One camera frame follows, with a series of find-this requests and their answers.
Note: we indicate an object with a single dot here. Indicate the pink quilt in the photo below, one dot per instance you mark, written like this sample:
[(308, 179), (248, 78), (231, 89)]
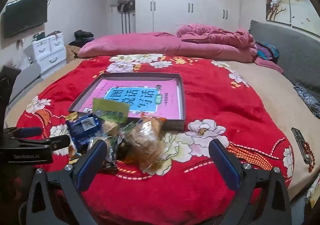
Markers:
[(155, 45)]

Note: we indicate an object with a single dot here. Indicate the orange fried snack packet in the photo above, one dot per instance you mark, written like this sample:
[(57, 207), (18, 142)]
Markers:
[(153, 120)]

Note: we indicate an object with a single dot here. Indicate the black television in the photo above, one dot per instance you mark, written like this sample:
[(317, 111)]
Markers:
[(25, 15)]

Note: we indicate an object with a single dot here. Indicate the colourful striped cloth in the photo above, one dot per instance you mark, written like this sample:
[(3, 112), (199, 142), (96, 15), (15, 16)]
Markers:
[(267, 51)]

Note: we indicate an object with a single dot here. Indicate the hanging hats and bags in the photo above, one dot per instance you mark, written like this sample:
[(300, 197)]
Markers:
[(125, 2)]

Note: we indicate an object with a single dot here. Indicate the brown fuzzy cloth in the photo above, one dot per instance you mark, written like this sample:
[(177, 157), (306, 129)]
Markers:
[(72, 55)]

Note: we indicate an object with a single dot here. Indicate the dark wooden furniture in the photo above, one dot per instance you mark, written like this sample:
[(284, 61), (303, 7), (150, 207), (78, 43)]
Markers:
[(7, 85)]

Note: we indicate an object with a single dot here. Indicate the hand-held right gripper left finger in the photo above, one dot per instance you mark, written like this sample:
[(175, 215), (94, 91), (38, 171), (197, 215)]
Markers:
[(92, 162)]

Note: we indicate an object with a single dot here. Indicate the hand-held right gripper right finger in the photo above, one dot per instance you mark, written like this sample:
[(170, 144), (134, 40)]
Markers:
[(225, 165)]

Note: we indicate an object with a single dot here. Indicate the clear fried snack packet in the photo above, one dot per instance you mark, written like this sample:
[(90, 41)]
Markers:
[(145, 145)]

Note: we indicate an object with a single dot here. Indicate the yellow pastry packet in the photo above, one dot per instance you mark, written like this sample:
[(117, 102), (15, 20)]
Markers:
[(110, 128)]

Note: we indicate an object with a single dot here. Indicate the pink book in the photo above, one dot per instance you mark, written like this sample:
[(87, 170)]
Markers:
[(147, 95)]

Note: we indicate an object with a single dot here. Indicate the dark clothes pile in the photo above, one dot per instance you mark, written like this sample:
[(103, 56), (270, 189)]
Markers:
[(83, 35)]

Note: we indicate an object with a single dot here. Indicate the shallow grey cardboard box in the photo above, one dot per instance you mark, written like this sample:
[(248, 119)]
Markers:
[(175, 77)]

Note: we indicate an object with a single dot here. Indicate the white drawer chest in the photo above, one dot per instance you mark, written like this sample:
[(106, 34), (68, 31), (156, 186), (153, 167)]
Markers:
[(50, 51)]

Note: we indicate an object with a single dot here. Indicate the red floral blanket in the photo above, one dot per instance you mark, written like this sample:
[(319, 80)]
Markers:
[(212, 105)]

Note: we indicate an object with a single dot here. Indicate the blue snack packet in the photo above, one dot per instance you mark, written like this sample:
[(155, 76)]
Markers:
[(82, 128)]

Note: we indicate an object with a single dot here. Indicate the black green snack packet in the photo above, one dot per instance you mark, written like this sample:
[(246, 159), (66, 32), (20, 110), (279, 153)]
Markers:
[(113, 143)]

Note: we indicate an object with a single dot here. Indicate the grey patterned pillow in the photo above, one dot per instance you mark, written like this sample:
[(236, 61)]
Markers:
[(308, 101)]

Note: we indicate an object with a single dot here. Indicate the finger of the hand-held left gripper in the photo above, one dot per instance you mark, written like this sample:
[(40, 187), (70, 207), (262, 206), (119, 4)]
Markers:
[(60, 141), (31, 131)]

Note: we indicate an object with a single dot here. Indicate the grey padded headboard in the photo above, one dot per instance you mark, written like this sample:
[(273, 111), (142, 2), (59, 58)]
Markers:
[(292, 50)]

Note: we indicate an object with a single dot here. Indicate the gold cartoon snack packet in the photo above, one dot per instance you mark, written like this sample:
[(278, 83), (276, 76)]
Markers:
[(72, 116)]

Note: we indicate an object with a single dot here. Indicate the black silver phone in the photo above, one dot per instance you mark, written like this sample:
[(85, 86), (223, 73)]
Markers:
[(300, 141)]

